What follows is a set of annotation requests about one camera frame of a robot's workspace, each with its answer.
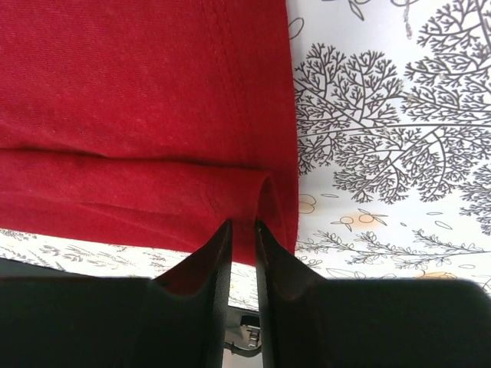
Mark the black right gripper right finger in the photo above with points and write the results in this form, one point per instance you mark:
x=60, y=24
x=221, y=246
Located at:
x=310, y=321

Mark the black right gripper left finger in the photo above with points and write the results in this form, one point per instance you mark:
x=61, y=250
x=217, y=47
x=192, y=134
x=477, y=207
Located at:
x=175, y=320

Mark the dark red t-shirt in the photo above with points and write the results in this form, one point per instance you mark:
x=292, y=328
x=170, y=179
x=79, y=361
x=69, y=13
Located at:
x=148, y=123

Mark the floral patterned table mat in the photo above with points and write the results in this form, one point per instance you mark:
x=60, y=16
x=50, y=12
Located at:
x=392, y=112

